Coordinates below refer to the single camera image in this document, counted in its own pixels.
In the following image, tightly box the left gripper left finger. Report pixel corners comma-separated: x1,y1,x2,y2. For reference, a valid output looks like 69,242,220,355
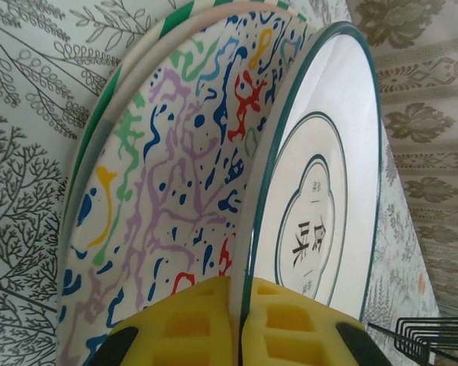
85,276,240,366

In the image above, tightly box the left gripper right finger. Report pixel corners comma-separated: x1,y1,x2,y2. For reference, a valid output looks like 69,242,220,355
240,277,390,366

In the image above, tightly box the colourful squiggle pattern plate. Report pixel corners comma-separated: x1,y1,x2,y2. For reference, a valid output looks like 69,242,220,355
56,9,314,366

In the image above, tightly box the black wire dish rack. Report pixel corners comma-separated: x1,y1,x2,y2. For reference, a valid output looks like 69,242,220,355
368,318,458,366

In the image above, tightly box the white plate thin green rim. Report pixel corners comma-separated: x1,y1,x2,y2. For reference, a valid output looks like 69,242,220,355
228,21,382,325

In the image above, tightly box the floral table cover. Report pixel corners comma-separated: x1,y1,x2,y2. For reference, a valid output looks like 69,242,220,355
0,0,447,366

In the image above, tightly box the pastel plate green striped rim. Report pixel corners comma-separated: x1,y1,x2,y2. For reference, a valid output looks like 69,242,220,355
63,0,291,268

